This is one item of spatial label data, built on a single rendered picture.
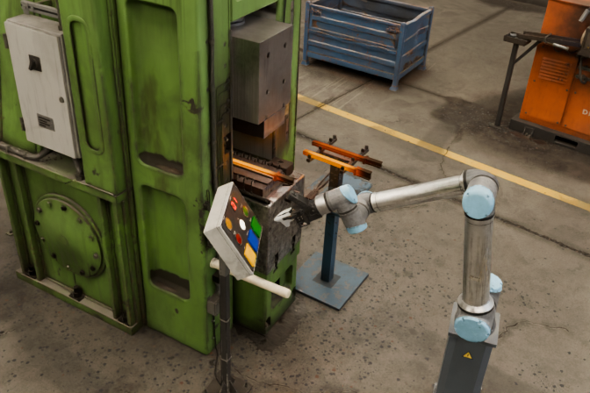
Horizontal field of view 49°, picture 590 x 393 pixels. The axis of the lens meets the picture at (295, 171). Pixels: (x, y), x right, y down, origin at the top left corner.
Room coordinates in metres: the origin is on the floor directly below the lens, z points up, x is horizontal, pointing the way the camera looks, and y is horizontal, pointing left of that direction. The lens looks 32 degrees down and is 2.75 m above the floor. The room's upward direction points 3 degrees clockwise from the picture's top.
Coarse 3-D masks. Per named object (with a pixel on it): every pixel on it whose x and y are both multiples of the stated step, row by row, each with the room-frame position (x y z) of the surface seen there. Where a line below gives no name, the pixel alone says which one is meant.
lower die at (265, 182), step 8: (240, 160) 2.94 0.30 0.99; (248, 160) 2.95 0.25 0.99; (240, 168) 2.86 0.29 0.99; (248, 168) 2.85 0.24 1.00; (272, 168) 2.87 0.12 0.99; (248, 176) 2.78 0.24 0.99; (256, 176) 2.79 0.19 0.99; (264, 176) 2.79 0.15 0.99; (272, 176) 2.78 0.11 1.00; (240, 184) 2.75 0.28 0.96; (248, 184) 2.73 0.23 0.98; (256, 184) 2.73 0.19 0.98; (264, 184) 2.73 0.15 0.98; (272, 184) 2.77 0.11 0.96; (256, 192) 2.70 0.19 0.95; (264, 192) 2.70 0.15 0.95
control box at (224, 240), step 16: (224, 192) 2.33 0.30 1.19; (240, 192) 2.41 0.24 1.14; (224, 208) 2.20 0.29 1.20; (240, 208) 2.31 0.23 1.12; (208, 224) 2.12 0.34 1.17; (224, 224) 2.11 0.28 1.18; (240, 224) 2.22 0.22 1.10; (224, 240) 2.07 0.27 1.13; (224, 256) 2.07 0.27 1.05; (240, 256) 2.07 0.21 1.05; (256, 256) 2.18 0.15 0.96; (240, 272) 2.06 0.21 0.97
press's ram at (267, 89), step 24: (264, 24) 2.89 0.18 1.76; (288, 24) 2.91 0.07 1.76; (240, 48) 2.69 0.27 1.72; (264, 48) 2.68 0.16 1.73; (288, 48) 2.87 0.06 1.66; (240, 72) 2.69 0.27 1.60; (264, 72) 2.68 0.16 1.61; (288, 72) 2.88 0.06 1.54; (240, 96) 2.69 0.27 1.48; (264, 96) 2.69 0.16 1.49; (288, 96) 2.89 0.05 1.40
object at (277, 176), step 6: (234, 162) 2.89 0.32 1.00; (240, 162) 2.89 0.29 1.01; (246, 162) 2.89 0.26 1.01; (252, 168) 2.84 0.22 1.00; (258, 168) 2.84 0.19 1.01; (264, 168) 2.84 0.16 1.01; (270, 174) 2.79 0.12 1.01; (276, 174) 2.79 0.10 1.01; (282, 174) 2.79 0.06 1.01; (276, 180) 2.77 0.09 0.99; (282, 180) 2.77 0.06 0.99; (288, 180) 2.74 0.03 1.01
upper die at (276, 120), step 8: (280, 112) 2.82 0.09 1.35; (240, 120) 2.75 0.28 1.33; (264, 120) 2.69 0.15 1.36; (272, 120) 2.76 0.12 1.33; (280, 120) 2.82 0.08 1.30; (240, 128) 2.75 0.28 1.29; (248, 128) 2.73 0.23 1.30; (256, 128) 2.70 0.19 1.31; (264, 128) 2.69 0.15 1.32; (272, 128) 2.76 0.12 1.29; (256, 136) 2.70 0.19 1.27; (264, 136) 2.69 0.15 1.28
